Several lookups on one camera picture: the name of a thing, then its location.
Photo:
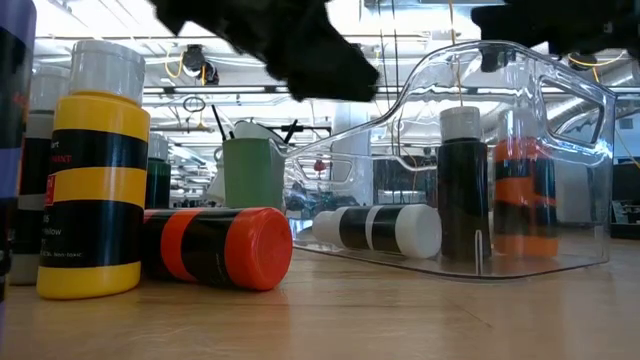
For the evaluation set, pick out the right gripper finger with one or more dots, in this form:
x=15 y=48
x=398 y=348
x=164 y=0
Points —
x=515 y=22

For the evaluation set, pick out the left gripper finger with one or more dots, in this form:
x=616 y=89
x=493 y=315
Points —
x=325 y=70

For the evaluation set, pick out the thin paintbrush gold ferrule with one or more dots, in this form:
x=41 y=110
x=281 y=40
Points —
x=291 y=131

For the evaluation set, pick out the paintbrush black bristles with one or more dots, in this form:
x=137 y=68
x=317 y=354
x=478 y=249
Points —
x=218 y=120

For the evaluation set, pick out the clear plastic bin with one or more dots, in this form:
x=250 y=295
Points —
x=575 y=150

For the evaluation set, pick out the white acrylic paint bottle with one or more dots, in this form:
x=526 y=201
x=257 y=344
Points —
x=380 y=230

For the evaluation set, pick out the orange acrylic paint bottle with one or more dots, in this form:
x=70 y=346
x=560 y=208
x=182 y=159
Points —
x=525 y=200

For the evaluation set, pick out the dark green acrylic paint bottle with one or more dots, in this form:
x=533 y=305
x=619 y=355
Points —
x=158 y=185

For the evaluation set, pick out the black acrylic paint bottle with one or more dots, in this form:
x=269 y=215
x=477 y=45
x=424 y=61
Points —
x=464 y=200

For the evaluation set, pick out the red acrylic paint bottle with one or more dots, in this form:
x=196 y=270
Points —
x=220 y=247

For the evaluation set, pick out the yellow acrylic paint bottle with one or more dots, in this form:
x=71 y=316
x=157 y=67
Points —
x=95 y=180

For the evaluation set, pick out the grey acrylic paint bottle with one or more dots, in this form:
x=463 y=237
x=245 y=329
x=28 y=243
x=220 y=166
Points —
x=40 y=165

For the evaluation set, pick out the purple acrylic paint bottle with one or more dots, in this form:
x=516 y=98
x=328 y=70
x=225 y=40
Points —
x=12 y=170

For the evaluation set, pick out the long ceiling light bar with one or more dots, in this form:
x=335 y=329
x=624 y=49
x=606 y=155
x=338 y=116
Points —
x=210 y=90

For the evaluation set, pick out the green plastic cup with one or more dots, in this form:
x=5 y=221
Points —
x=252 y=175

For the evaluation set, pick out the black monitor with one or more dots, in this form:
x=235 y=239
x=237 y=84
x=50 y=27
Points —
x=627 y=185

